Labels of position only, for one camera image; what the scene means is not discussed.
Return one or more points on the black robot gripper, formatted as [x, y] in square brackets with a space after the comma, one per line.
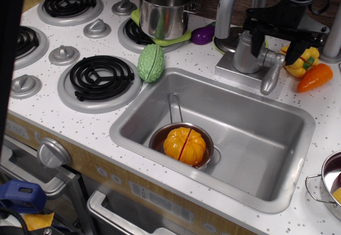
[286, 20]

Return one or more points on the silver faucet lever handle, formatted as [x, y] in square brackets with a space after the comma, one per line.
[274, 62]

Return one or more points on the yellow toy bell pepper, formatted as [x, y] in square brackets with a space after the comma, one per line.
[306, 61]

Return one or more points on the silver toy faucet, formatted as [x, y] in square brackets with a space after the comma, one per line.
[260, 71]

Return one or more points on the green rimmed plate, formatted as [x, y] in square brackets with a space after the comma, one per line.
[229, 44]

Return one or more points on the orange toy carrot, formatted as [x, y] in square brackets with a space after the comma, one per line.
[315, 77]

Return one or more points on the purple toy eggplant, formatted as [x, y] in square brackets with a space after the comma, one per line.
[203, 35]

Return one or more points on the silver sink basin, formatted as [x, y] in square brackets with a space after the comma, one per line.
[259, 144]

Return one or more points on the large steel pot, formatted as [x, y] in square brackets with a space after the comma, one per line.
[166, 19]

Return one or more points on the green toy bitter melon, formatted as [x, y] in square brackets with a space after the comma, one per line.
[151, 63]

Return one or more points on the small steel saucepan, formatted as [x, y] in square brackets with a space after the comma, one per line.
[159, 136]

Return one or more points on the orange toy pumpkin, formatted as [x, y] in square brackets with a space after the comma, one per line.
[185, 145]

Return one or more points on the green pot mat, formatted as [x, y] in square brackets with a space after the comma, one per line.
[135, 16]

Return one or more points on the steel pot at right edge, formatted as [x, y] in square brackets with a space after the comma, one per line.
[329, 181]

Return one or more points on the back right black stove burner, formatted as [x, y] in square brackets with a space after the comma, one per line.
[135, 41]

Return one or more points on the black stove burner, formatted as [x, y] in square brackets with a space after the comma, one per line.
[99, 84]
[32, 45]
[135, 41]
[66, 13]

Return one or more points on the silver stove knob top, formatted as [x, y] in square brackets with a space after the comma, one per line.
[123, 8]

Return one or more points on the silver stove knob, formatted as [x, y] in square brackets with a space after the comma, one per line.
[97, 29]
[123, 8]
[64, 55]
[25, 86]

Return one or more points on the yellow toy corn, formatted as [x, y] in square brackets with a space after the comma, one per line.
[337, 196]

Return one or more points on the silver stove knob middle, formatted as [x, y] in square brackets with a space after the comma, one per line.
[97, 29]

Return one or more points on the front black stove burner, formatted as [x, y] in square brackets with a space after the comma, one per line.
[99, 84]

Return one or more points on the back left black stove burner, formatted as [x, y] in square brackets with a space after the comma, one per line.
[66, 13]

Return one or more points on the silver stove knob lower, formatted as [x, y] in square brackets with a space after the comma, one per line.
[64, 55]

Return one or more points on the far left black stove burner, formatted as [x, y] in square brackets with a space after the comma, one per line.
[32, 45]

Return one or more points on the silver oven dial knob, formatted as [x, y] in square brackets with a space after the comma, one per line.
[52, 154]

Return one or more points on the silver stove knob far left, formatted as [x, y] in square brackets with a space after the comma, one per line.
[25, 86]

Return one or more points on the black foreground pole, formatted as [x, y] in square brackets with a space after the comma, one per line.
[11, 11]

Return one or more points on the blue clamp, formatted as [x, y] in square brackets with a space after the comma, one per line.
[23, 197]

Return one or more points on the yellow sponge cloth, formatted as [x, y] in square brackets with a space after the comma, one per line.
[37, 221]

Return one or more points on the white grey post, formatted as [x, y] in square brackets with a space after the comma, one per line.
[331, 50]

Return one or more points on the silver dishwasher handle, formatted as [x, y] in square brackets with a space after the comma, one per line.
[118, 213]

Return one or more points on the silver oven door handle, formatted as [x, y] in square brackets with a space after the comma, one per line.
[62, 186]

